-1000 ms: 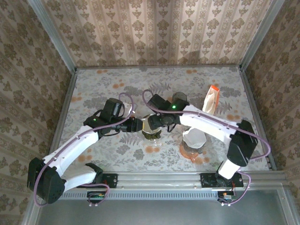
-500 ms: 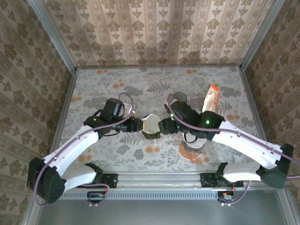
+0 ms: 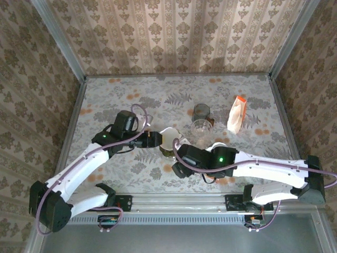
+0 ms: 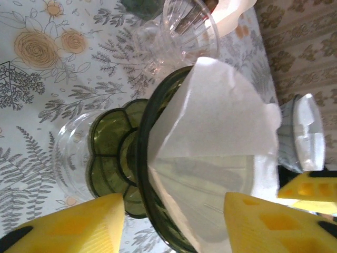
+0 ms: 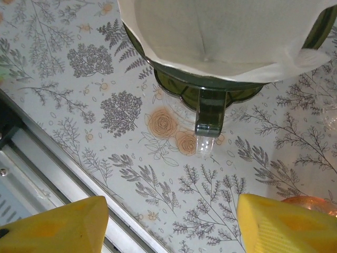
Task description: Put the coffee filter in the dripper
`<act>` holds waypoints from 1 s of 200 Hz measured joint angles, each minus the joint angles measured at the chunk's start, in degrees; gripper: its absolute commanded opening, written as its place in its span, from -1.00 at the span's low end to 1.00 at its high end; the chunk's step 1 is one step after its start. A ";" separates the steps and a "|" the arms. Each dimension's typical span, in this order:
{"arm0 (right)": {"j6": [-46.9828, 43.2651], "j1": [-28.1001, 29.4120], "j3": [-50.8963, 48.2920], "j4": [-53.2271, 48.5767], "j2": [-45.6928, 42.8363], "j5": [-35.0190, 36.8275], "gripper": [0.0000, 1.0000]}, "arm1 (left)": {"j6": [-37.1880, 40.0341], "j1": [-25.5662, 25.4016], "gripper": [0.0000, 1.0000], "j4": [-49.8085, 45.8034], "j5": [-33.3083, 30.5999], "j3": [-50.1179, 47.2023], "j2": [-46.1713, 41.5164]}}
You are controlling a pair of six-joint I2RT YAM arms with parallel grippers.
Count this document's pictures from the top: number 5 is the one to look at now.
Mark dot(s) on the white paper coffee filter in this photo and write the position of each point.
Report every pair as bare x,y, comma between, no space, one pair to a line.
210,31

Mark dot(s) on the clear glass coffee server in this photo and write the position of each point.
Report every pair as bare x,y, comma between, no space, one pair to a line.
204,147

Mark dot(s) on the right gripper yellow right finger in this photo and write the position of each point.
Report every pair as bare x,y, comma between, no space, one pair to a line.
289,232

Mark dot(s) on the floral patterned tablecloth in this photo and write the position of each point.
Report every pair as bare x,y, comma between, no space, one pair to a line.
79,66

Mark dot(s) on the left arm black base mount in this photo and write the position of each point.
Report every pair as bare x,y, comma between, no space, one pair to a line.
5,126

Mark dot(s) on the orange glass coffee server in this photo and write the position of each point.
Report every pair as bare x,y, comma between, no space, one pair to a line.
310,203

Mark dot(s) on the green plastic coffee dripper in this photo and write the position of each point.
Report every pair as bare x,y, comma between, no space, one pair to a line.
209,116

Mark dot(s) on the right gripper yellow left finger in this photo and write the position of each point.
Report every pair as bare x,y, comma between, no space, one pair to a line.
52,232

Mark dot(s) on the wide aluminium base rail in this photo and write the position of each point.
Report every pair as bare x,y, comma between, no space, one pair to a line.
52,168

